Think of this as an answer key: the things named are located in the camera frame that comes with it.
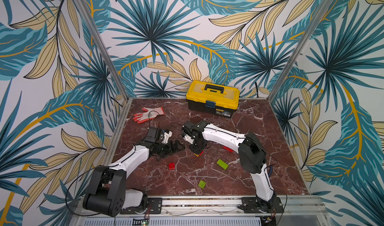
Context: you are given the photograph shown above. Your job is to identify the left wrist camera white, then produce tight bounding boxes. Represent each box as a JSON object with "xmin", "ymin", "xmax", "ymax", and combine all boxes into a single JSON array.
[{"xmin": 160, "ymin": 130, "xmax": 173, "ymax": 144}]

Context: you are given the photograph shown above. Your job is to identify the yellow black toolbox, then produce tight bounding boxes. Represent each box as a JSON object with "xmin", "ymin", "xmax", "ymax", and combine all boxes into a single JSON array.
[{"xmin": 186, "ymin": 81, "xmax": 240, "ymax": 118}]

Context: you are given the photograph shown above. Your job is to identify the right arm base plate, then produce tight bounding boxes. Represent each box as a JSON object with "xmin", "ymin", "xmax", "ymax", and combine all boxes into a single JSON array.
[{"xmin": 238, "ymin": 197, "xmax": 284, "ymax": 214}]

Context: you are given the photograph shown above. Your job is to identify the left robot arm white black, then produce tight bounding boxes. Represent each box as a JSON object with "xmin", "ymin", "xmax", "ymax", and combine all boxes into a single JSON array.
[{"xmin": 83, "ymin": 127, "xmax": 185, "ymax": 217}]

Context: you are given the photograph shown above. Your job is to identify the long green lego brick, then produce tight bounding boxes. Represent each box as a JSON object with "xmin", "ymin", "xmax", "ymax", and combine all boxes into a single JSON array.
[{"xmin": 217, "ymin": 159, "xmax": 229, "ymax": 170}]

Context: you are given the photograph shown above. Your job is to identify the aluminium front frame rail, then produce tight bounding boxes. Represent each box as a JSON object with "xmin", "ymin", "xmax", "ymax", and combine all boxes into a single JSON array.
[{"xmin": 70, "ymin": 195, "xmax": 332, "ymax": 226}]

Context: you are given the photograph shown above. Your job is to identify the green square lego brick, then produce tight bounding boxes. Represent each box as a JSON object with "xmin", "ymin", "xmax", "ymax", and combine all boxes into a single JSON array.
[{"xmin": 198, "ymin": 180, "xmax": 206, "ymax": 189}]

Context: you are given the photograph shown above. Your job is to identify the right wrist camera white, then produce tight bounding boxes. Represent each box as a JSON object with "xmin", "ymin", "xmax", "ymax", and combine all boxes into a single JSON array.
[{"xmin": 182, "ymin": 133, "xmax": 195, "ymax": 145}]

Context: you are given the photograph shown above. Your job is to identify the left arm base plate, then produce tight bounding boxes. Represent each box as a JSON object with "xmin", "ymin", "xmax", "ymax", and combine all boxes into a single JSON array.
[{"xmin": 120, "ymin": 198, "xmax": 163, "ymax": 215}]

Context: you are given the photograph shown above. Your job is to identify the small red lego brick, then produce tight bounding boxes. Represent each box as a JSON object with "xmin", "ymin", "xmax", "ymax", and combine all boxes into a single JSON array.
[{"xmin": 169, "ymin": 163, "xmax": 176, "ymax": 170}]

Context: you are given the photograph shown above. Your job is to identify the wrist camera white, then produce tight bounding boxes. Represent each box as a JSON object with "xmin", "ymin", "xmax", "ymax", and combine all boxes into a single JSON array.
[
  {"xmin": 160, "ymin": 130, "xmax": 173, "ymax": 144},
  {"xmin": 182, "ymin": 133, "xmax": 195, "ymax": 145}
]

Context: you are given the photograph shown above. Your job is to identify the red white work glove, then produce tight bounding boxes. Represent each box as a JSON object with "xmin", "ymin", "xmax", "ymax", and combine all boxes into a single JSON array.
[{"xmin": 133, "ymin": 107, "xmax": 165, "ymax": 124}]

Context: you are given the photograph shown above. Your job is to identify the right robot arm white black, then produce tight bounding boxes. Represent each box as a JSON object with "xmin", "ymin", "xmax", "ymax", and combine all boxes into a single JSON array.
[{"xmin": 182, "ymin": 121, "xmax": 277, "ymax": 213}]

